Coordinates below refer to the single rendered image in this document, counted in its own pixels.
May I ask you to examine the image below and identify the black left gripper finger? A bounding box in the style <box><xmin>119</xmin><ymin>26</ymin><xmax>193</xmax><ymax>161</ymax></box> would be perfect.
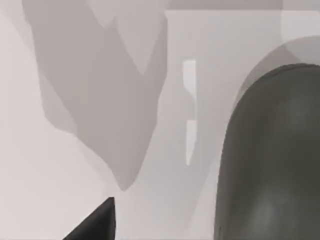
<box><xmin>61</xmin><ymin>196</ymin><xmax>117</xmax><ymax>240</ymax></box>

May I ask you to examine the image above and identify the dark grey rounded object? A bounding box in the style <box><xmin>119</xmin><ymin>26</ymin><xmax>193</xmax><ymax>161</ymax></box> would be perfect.
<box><xmin>213</xmin><ymin>63</ymin><xmax>320</xmax><ymax>240</ymax></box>

